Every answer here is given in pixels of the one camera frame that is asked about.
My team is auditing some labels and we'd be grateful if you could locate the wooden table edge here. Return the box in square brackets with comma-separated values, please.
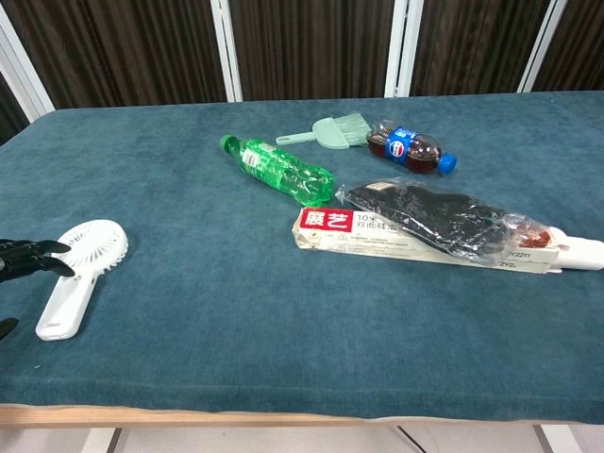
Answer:
[0, 403, 604, 429]

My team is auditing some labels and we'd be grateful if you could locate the black cloth in plastic bag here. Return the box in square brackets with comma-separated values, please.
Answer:
[334, 176, 554, 265]

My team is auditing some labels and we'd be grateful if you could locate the teal table cloth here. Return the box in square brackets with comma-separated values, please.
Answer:
[0, 92, 604, 424]

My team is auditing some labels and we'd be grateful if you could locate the green plastic bottle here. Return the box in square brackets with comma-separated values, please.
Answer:
[219, 134, 334, 207]

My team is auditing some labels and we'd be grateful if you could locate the cola bottle with blue cap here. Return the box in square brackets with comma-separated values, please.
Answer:
[365, 118, 458, 176]

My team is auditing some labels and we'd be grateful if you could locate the white handheld fan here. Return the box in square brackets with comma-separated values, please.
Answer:
[35, 219, 129, 342]

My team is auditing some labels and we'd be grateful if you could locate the dark folding screen with white frames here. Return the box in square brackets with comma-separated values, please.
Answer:
[0, 0, 604, 147]

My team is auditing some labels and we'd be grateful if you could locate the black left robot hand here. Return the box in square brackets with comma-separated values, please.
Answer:
[0, 238, 77, 342]

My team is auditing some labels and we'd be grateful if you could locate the light green hand brush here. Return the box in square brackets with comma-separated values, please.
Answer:
[276, 111, 375, 150]

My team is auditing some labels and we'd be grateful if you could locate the white box with red label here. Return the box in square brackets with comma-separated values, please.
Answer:
[291, 206, 563, 275]

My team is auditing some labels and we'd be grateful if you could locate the white roll tube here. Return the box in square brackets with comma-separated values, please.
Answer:
[549, 227, 604, 273]

